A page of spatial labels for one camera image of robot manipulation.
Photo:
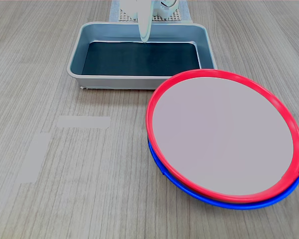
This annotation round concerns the red-rimmed round white plate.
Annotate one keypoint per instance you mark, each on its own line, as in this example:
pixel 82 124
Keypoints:
pixel 221 134

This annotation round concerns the black tray mat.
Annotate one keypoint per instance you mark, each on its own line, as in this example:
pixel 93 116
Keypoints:
pixel 139 59

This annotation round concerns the steel rectangular tray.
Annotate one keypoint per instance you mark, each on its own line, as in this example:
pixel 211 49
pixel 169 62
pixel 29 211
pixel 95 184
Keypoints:
pixel 76 62

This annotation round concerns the translucent tape strip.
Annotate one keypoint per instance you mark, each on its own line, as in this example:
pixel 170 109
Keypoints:
pixel 83 122
pixel 32 159
pixel 97 87

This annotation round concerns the blue-rimmed round white plate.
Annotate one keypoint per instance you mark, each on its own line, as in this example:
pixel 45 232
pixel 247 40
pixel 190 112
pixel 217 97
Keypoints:
pixel 239 206

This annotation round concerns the pale perforated base plate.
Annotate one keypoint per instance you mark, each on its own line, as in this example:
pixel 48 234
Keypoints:
pixel 176 16

